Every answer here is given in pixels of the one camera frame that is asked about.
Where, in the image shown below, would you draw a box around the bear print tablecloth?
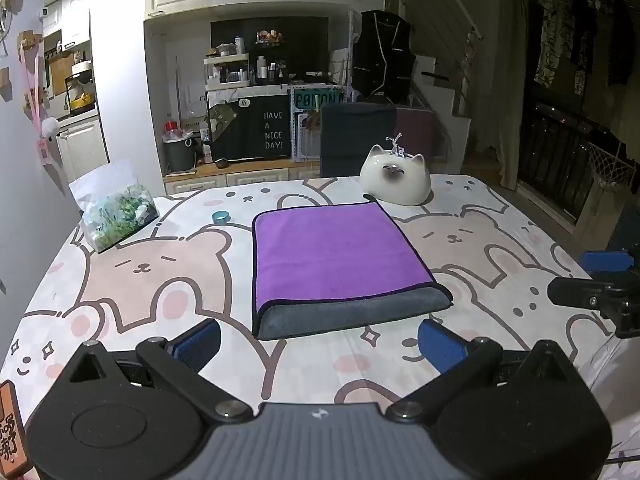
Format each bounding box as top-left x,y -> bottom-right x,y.
0,173 -> 640,480

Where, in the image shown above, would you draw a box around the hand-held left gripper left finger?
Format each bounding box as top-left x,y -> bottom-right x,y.
63,318 -> 254,422

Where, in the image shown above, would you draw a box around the dark grey chair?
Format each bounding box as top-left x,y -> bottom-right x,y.
320,102 -> 398,179

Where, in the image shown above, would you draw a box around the teal lettered sign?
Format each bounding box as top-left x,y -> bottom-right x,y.
292,87 -> 342,109

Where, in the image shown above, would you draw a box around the pink lanyard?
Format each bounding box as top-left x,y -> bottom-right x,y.
19,42 -> 60,162

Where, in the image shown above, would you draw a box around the clear bag with green contents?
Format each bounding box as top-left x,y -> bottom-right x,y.
68,160 -> 160,254

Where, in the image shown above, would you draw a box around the wooden tag with characters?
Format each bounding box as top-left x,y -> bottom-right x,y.
0,379 -> 27,477

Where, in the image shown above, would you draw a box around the purple and grey towel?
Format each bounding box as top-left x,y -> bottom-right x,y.
251,201 -> 455,341

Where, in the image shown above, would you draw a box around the hanging dark clothes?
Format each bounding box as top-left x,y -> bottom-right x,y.
532,0 -> 637,97

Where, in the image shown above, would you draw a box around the grey trash bin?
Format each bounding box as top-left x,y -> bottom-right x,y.
163,130 -> 197,173

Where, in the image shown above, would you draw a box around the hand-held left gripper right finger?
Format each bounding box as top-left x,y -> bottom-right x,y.
385,318 -> 581,423

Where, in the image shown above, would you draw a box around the yellow pot on rack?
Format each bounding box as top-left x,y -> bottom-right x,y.
65,72 -> 97,112

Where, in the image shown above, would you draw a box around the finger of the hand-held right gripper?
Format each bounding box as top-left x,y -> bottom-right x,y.
547,277 -> 640,339
581,250 -> 634,275

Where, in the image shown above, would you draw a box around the black printed cabinet curtain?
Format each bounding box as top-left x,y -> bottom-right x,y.
208,95 -> 292,162

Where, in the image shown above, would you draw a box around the white desktop shelf organizer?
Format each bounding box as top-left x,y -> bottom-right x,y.
203,52 -> 251,92

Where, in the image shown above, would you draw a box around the white net basket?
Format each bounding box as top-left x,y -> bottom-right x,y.
587,142 -> 632,190

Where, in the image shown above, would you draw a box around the black vest with white trim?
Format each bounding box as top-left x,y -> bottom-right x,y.
352,9 -> 417,102

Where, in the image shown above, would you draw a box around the white cat-shaped ceramic holder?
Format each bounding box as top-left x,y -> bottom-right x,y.
360,134 -> 432,207

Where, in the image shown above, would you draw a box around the mauve chair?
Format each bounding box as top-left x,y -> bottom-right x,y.
395,107 -> 442,162

